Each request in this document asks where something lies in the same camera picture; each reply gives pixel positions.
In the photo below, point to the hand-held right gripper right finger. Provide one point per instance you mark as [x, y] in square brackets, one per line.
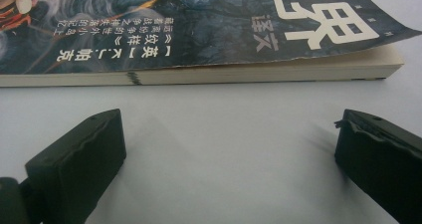
[381, 164]

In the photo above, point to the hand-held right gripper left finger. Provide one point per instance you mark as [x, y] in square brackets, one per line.
[74, 171]

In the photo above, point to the dark illustrated paperback book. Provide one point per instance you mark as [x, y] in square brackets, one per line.
[205, 28]

